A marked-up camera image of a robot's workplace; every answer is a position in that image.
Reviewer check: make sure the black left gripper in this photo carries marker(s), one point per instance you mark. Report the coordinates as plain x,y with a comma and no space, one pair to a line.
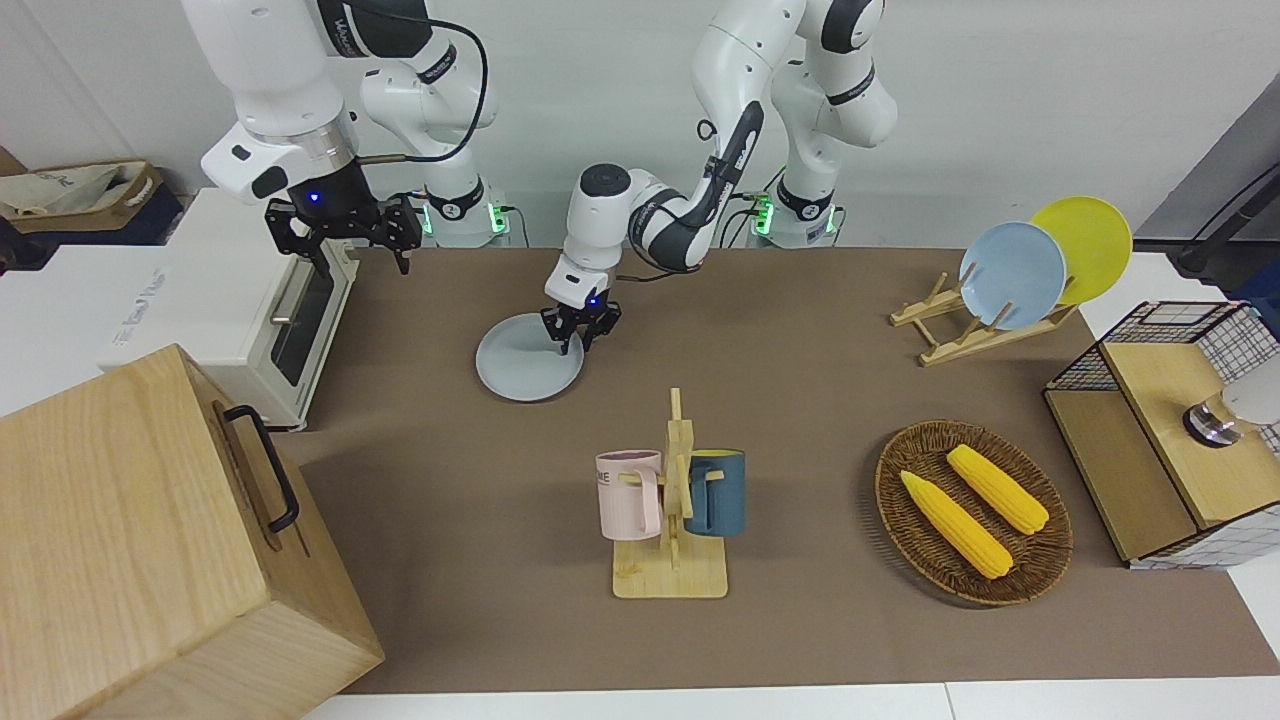
583,306

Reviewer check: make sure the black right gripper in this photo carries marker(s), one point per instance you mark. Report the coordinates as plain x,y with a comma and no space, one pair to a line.
335,195

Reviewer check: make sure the gray plate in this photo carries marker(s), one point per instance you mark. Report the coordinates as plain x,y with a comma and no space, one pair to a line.
520,370

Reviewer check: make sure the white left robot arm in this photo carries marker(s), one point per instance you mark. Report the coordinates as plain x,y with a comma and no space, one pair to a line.
740,60

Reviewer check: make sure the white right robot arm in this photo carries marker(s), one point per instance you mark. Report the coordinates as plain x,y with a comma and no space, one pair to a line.
270,70

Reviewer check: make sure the wooden plate rack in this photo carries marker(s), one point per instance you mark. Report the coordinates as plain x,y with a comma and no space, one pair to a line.
960,350

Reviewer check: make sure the light blue plate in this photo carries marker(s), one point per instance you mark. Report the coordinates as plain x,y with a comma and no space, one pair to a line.
1012,278

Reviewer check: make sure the yellow plate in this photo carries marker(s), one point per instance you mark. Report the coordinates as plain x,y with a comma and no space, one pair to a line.
1095,240

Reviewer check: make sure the brown table mat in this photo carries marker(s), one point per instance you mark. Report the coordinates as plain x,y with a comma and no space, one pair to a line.
480,450

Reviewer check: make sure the white toaster oven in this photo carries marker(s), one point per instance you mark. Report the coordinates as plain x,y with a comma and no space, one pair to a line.
200,300

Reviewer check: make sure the pink mug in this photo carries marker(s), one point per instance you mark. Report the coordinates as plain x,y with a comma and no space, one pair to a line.
625,500

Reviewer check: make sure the cardboard box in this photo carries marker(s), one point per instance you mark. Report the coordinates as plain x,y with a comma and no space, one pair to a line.
135,200

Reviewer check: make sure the dark blue mug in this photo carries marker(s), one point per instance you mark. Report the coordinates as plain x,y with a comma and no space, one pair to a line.
722,500

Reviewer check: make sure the wooden mug rack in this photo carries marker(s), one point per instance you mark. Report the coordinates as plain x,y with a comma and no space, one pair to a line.
670,580

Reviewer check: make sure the white cloth bag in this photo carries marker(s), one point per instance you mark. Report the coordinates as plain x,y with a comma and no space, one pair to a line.
60,190

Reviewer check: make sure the large wooden box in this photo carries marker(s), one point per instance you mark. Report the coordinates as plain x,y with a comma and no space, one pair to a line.
130,540

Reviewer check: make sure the yellow corn cob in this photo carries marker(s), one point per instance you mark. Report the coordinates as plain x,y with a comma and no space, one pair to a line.
1000,490
955,525

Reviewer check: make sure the brown wicker basket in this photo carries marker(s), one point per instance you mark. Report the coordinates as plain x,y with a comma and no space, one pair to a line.
1040,560

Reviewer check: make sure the black stand pole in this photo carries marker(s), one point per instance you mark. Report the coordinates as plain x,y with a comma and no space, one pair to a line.
1235,215

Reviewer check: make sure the white and silver device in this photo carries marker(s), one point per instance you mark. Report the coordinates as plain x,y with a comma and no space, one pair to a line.
1250,400

